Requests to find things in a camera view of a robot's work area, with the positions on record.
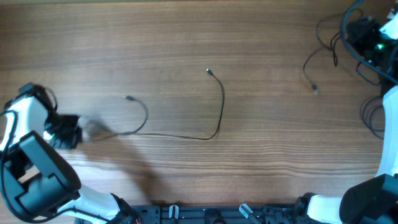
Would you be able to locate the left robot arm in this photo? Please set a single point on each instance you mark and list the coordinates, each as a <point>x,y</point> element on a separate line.
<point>37,183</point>

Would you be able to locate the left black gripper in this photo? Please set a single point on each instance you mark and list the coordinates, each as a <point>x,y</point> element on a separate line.
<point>73,139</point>

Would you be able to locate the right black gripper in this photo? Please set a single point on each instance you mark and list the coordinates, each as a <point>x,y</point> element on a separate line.
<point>363,32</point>

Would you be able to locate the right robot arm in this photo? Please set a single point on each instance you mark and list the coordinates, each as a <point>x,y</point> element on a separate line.
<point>375,200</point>

